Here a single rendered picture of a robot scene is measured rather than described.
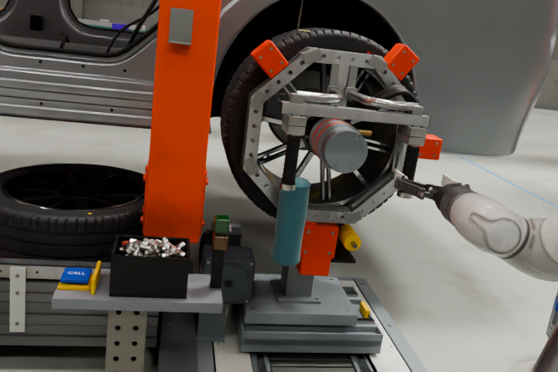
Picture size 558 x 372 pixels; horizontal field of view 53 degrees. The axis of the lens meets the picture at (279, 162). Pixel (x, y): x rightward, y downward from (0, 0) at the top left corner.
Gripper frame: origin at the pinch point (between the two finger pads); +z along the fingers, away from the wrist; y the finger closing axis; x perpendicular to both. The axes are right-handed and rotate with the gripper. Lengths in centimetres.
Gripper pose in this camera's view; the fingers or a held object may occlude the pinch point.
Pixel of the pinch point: (421, 178)
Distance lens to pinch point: 154.4
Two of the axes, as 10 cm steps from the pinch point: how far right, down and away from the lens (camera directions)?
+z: -1.6, -2.6, 9.5
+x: 1.3, -9.6, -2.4
